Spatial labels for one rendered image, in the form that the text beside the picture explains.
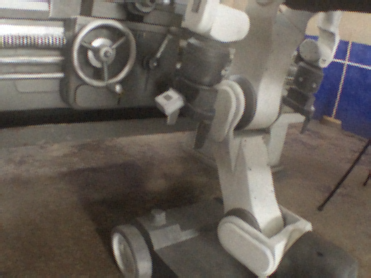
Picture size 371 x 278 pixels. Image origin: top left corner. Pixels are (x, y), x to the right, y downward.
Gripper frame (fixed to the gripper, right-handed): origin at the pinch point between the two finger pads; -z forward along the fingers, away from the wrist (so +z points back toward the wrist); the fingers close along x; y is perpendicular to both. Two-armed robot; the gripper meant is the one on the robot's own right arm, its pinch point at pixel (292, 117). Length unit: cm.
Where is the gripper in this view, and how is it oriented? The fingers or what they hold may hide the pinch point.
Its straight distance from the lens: 95.0
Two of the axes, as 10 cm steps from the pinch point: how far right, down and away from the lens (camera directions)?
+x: -5.5, -5.1, 6.6
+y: -7.9, 0.8, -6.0
